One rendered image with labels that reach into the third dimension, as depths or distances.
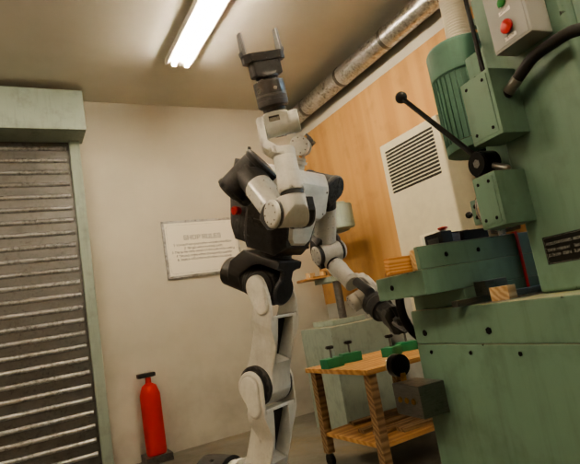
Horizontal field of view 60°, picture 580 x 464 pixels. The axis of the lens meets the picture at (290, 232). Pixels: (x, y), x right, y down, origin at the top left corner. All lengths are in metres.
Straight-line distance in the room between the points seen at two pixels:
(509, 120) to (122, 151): 3.39
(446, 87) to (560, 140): 0.41
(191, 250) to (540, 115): 3.24
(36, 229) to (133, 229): 0.67
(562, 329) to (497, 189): 0.31
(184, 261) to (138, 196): 0.62
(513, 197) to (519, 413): 0.46
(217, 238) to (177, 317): 0.71
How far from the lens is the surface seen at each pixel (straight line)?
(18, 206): 3.96
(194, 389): 4.04
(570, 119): 1.18
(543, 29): 1.21
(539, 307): 1.11
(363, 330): 3.60
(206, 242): 4.14
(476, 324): 1.25
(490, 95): 1.21
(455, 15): 3.22
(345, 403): 3.52
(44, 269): 3.87
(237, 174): 1.57
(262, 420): 1.83
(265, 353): 1.81
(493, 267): 1.36
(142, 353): 3.93
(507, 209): 1.18
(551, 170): 1.20
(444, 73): 1.49
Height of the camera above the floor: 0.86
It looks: 9 degrees up
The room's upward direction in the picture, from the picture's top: 10 degrees counter-clockwise
